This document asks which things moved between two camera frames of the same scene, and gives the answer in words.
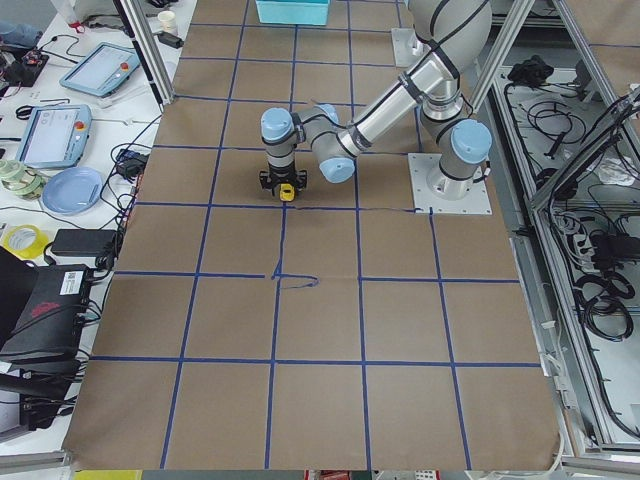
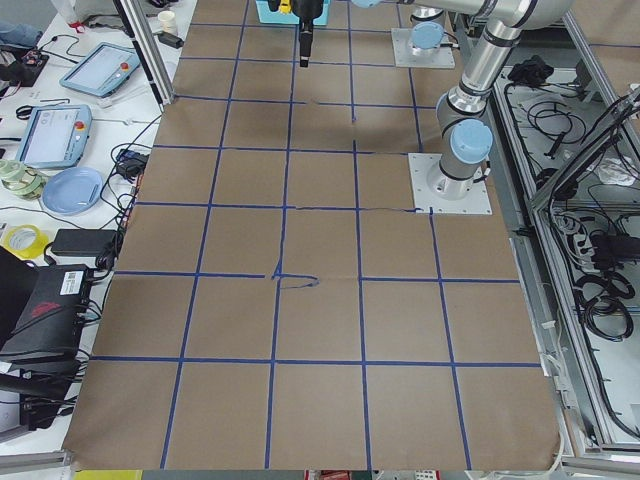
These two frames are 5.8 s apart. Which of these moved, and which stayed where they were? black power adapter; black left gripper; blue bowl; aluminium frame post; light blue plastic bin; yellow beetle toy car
Moved: black left gripper; yellow beetle toy car
Stayed: aluminium frame post; light blue plastic bin; blue bowl; black power adapter
